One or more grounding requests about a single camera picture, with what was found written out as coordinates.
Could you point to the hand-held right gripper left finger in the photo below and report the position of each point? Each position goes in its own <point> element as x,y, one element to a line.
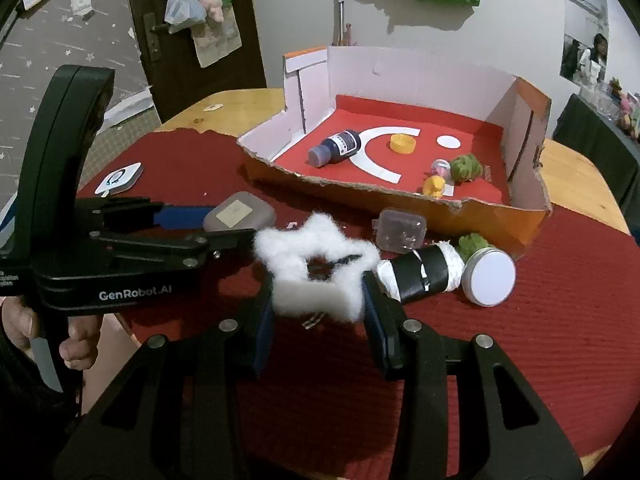
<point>262,332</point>

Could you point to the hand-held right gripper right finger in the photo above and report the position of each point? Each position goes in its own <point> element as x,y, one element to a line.
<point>374,320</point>

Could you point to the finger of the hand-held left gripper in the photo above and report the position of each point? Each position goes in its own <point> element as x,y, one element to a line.
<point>165,247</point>
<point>182,216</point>

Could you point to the brown rounded case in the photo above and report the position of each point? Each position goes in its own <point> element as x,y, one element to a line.
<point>240,212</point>

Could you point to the black white roll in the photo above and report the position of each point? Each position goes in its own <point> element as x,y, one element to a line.
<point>420,272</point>

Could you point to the clear plastic box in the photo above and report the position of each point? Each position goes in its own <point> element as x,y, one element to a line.
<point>400,230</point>

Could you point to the white fluffy star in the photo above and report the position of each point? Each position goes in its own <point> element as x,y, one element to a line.
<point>295,240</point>

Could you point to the green fuzzy plush ball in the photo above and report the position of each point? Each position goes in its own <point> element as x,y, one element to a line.
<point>470,244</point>
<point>465,167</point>

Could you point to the round tin white lid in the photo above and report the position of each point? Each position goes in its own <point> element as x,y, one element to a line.
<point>490,277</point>

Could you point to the blond doll figure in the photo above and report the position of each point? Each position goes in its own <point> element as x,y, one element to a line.
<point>434,186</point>

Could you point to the orange cardboard box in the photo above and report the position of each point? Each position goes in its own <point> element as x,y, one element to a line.
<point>500,222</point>

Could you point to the pink-haired figure capsule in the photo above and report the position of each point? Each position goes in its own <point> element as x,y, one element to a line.
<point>441,167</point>

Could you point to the dark blue ink bottle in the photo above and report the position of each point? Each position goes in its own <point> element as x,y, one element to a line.
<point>335,147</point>

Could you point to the yellow bottle cap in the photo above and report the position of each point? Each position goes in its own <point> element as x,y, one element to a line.
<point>403,143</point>

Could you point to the person's left forearm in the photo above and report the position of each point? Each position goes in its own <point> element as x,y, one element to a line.
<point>25,410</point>

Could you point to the person's left hand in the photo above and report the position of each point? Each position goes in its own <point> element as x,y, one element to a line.
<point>82,342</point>

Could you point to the white square device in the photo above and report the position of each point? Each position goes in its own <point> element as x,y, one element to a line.
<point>117,178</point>

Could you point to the dark brown door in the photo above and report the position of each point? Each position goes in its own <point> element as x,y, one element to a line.
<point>150,90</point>

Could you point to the red knitted mat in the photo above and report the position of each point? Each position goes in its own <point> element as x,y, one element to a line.
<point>550,335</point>

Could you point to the beige printed pouch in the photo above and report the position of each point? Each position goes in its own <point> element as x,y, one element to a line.
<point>217,42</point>

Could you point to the clear plastic bag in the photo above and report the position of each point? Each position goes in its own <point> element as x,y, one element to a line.
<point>182,10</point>

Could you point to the red paper liner sheet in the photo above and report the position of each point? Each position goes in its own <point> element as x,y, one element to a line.
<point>400,115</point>

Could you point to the pole with red tip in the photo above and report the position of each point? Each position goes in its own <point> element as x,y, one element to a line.
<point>340,15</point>

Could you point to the cluttered dark side table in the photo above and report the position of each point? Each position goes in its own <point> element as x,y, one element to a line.
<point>590,135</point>

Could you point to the row of bottles and boxes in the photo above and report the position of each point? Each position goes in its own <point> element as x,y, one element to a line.
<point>622,105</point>

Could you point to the wall mirror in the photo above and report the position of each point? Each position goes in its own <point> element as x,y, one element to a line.
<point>575,25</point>

